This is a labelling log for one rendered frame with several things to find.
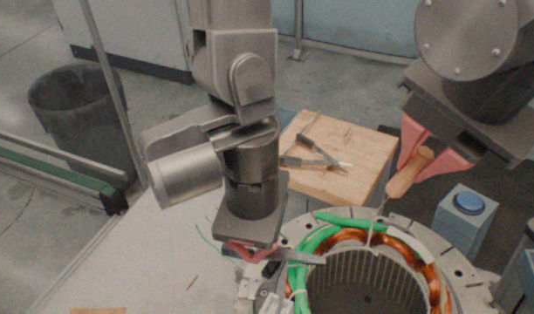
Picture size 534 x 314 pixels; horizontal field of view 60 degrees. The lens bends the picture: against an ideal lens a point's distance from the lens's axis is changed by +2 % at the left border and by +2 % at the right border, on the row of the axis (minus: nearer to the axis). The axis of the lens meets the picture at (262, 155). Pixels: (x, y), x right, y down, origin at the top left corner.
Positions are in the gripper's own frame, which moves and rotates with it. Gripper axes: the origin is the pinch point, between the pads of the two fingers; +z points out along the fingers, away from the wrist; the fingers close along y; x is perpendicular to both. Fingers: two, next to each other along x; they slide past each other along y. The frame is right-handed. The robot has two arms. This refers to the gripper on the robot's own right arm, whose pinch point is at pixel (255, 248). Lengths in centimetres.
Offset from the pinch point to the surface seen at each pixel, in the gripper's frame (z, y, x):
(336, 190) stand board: 10.6, -20.9, 8.5
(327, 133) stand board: 11.0, -35.2, 5.3
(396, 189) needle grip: -14.6, 0.4, 14.1
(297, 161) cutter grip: 8.3, -24.0, 1.3
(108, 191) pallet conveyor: 44, -38, -51
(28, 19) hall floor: 131, -262, -258
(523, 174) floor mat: 115, -144, 93
